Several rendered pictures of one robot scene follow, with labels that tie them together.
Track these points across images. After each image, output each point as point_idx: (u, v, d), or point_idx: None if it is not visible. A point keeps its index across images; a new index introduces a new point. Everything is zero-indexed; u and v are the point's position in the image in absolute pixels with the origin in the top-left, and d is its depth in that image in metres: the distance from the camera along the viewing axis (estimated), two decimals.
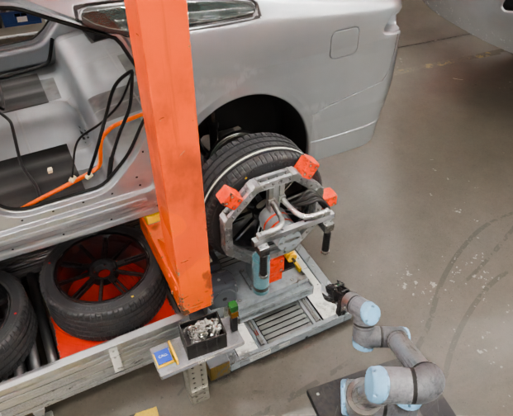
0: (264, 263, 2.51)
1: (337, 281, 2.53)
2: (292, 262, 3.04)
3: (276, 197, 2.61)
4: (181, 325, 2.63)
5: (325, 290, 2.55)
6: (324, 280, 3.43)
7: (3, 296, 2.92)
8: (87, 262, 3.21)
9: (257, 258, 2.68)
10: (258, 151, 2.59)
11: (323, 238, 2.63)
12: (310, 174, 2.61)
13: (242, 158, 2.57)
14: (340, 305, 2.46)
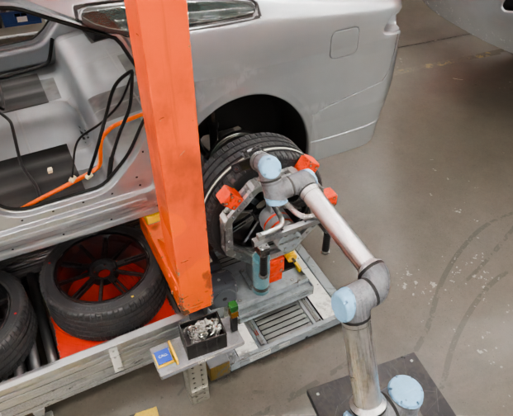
0: (264, 263, 2.51)
1: None
2: (292, 262, 3.04)
3: None
4: (181, 325, 2.63)
5: (248, 151, 2.51)
6: (324, 280, 3.43)
7: (3, 296, 2.92)
8: (87, 262, 3.21)
9: (257, 258, 2.68)
10: (241, 159, 2.57)
11: (323, 238, 2.63)
12: None
13: (227, 170, 2.57)
14: (249, 158, 2.40)
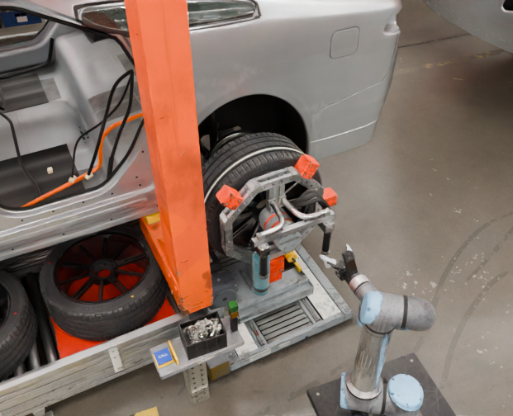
0: (264, 263, 2.51)
1: (336, 271, 2.58)
2: (292, 262, 3.04)
3: (276, 197, 2.61)
4: (181, 325, 2.63)
5: None
6: (324, 280, 3.43)
7: (3, 296, 2.92)
8: (87, 262, 3.21)
9: (257, 258, 2.68)
10: (231, 166, 2.57)
11: (323, 238, 2.63)
12: (310, 174, 2.61)
13: (218, 178, 2.57)
14: (357, 270, 2.50)
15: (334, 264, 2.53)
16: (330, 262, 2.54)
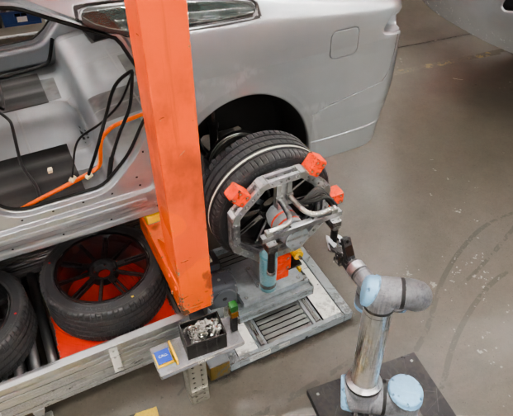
0: (272, 260, 2.52)
1: (334, 257, 2.65)
2: (298, 260, 3.05)
3: (283, 195, 2.62)
4: (181, 325, 2.63)
5: None
6: (324, 280, 3.43)
7: (3, 296, 2.92)
8: (87, 262, 3.21)
9: (264, 256, 2.69)
10: (239, 163, 2.58)
11: (330, 235, 2.64)
12: (317, 172, 2.62)
13: (226, 176, 2.59)
14: (354, 255, 2.57)
15: (333, 247, 2.61)
16: (330, 244, 2.62)
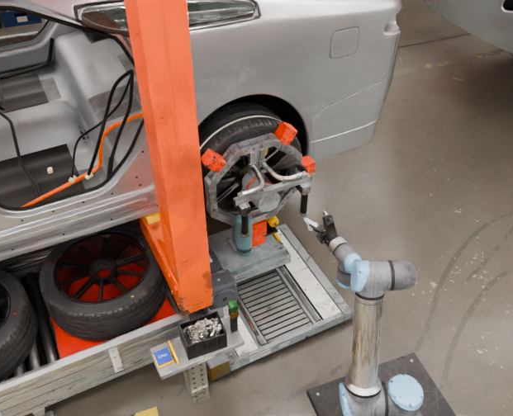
0: (245, 221, 2.70)
1: (317, 235, 2.75)
2: (274, 228, 3.23)
3: (257, 162, 2.81)
4: (181, 325, 2.63)
5: None
6: (324, 280, 3.43)
7: (3, 296, 2.92)
8: (87, 262, 3.21)
9: (239, 219, 2.88)
10: (215, 132, 2.76)
11: (301, 200, 2.83)
12: (288, 140, 2.81)
13: (203, 144, 2.77)
14: (336, 233, 2.67)
15: (315, 227, 2.71)
16: (311, 225, 2.71)
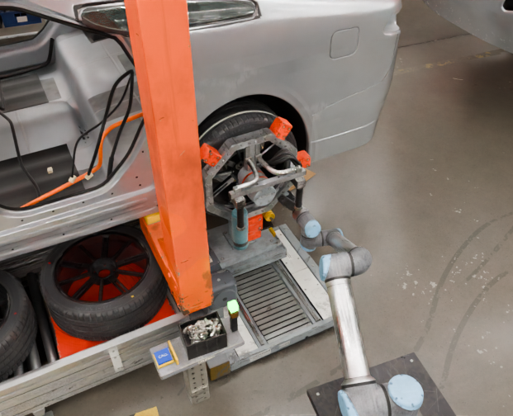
0: (240, 215, 2.74)
1: None
2: (270, 222, 3.27)
3: (252, 156, 2.84)
4: (181, 325, 2.63)
5: None
6: (324, 280, 3.43)
7: (3, 296, 2.92)
8: (87, 262, 3.21)
9: (235, 214, 2.91)
10: (211, 126, 2.80)
11: (296, 194, 2.86)
12: (283, 135, 2.84)
13: (199, 138, 2.81)
14: None
15: None
16: None
